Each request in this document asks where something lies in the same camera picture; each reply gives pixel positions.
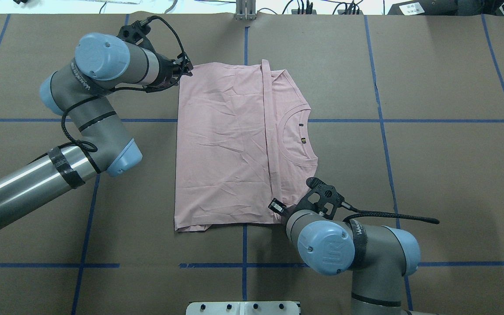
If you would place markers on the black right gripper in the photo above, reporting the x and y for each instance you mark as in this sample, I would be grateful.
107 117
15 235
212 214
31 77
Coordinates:
277 207

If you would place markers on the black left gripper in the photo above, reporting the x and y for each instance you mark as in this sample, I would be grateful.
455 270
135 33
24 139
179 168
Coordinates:
165 72

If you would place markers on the pink Snoopy t-shirt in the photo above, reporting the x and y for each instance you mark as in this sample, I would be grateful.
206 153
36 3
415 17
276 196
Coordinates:
242 141

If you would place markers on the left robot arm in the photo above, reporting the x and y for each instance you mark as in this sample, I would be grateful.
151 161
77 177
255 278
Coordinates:
97 141

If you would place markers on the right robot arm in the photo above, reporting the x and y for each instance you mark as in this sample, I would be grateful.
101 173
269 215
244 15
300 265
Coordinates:
330 239

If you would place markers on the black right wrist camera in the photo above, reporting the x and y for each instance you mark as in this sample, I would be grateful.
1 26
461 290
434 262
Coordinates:
324 197

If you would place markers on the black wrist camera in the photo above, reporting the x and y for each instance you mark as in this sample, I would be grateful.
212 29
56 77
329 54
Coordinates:
136 34
324 197

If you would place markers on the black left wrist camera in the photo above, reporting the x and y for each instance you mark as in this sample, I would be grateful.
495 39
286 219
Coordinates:
136 34

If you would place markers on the aluminium frame post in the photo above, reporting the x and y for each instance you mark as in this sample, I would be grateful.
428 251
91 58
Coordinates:
245 10

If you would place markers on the white pedestal column with base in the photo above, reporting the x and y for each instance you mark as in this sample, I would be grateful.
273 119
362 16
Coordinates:
244 308

